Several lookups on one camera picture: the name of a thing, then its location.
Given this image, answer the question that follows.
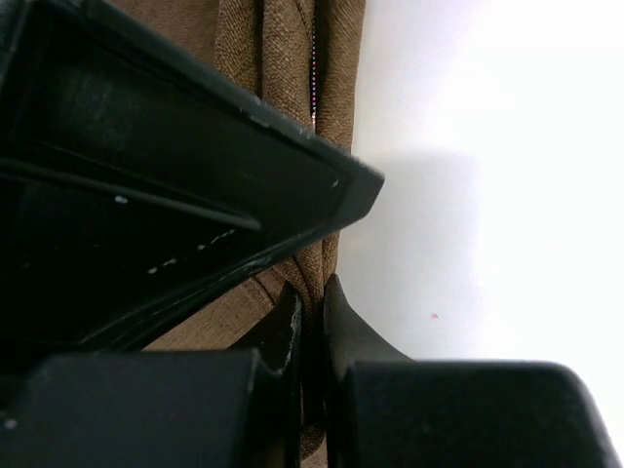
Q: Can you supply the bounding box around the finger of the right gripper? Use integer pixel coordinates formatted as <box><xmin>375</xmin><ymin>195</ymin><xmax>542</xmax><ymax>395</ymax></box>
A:
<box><xmin>1</xmin><ymin>1</ymin><xmax>383</xmax><ymax>371</ymax></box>

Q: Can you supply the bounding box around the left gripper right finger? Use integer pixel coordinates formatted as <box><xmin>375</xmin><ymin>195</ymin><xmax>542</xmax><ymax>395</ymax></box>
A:
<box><xmin>323</xmin><ymin>277</ymin><xmax>621</xmax><ymax>467</ymax></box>

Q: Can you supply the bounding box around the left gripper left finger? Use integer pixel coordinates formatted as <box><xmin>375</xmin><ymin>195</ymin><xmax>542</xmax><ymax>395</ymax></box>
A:
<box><xmin>1</xmin><ymin>287</ymin><xmax>302</xmax><ymax>467</ymax></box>

